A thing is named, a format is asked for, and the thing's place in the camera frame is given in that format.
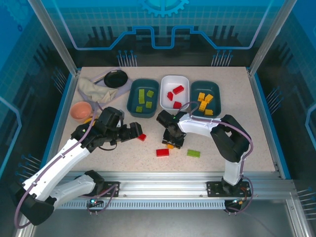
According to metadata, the white plastic container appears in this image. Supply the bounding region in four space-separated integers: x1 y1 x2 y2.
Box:
159 75 190 111

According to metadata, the teal plastic container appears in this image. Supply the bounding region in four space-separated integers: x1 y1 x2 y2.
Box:
190 80 222 119
126 78 160 119

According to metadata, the pink bowl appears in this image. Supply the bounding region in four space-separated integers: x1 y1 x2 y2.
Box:
70 101 93 123

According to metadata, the beige crumpled cloth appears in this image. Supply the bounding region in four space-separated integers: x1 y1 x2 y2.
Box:
78 78 119 102

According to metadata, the black round pan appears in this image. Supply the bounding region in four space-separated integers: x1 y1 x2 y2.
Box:
103 70 129 89

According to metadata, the lavender plastic tray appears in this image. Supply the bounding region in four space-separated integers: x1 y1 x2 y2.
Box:
78 67 133 103

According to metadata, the small circuit board with LED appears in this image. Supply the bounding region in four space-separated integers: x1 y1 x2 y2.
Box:
88 196 104 208
226 197 247 209

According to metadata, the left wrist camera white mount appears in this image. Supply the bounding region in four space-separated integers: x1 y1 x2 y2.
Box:
116 110 124 129

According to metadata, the aluminium mounting rail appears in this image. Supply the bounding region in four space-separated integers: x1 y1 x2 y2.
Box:
32 171 297 201

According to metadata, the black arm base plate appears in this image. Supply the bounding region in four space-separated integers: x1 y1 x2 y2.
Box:
206 181 252 198
83 181 120 198

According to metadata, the slotted aluminium cable duct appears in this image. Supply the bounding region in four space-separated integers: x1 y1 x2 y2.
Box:
53 199 227 210

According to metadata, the aluminium frame post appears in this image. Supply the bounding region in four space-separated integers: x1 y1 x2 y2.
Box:
26 0 81 76
248 0 301 77

